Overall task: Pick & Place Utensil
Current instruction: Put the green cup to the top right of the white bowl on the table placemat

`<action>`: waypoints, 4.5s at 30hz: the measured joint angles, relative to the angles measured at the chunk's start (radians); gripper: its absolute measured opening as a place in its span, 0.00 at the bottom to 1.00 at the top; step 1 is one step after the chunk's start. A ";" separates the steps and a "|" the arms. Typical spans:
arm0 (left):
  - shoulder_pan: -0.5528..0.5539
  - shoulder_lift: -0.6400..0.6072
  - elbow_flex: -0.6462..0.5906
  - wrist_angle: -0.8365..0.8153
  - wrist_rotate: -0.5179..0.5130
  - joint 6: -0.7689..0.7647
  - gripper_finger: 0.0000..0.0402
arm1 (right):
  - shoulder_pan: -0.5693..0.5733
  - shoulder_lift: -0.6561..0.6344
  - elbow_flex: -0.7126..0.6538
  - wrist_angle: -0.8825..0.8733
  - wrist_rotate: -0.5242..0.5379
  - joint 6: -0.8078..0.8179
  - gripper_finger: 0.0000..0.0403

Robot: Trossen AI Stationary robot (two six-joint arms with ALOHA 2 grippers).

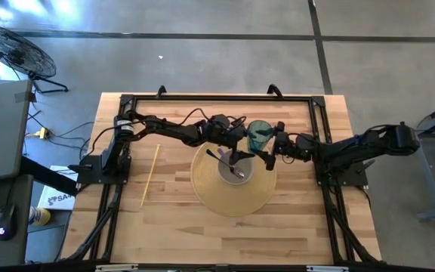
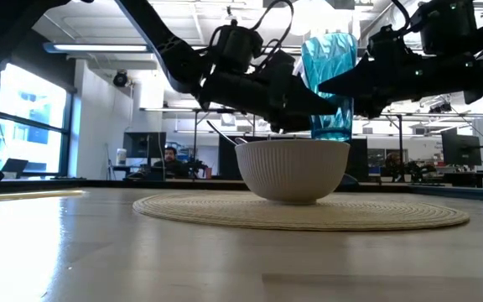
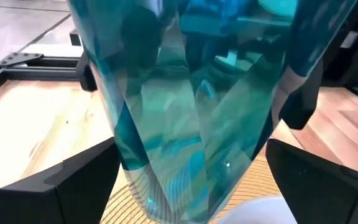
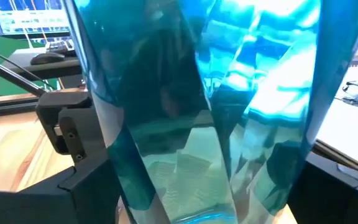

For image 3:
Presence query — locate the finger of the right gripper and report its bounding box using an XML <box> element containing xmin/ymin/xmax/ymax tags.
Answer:
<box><xmin>278</xmin><ymin>57</ymin><xmax>324</xmax><ymax>131</ymax></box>
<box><xmin>75</xmin><ymin>51</ymin><xmax>98</xmax><ymax>93</ymax></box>

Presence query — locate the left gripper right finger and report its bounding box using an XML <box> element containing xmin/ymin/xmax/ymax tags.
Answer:
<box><xmin>265</xmin><ymin>139</ymin><xmax>358</xmax><ymax>224</ymax></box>

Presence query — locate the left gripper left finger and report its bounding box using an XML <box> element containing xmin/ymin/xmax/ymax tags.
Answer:
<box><xmin>0</xmin><ymin>138</ymin><xmax>121</xmax><ymax>224</ymax></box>

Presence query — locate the iridescent metal fork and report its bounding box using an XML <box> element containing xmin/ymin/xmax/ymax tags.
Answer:
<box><xmin>66</xmin><ymin>0</ymin><xmax>358</xmax><ymax>224</ymax></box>

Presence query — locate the white ribbed bowl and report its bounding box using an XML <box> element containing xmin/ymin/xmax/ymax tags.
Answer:
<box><xmin>215</xmin><ymin>195</ymin><xmax>298</xmax><ymax>224</ymax></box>

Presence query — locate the round woven straw placemat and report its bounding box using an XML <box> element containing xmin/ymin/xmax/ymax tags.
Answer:
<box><xmin>100</xmin><ymin>152</ymin><xmax>281</xmax><ymax>224</ymax></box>

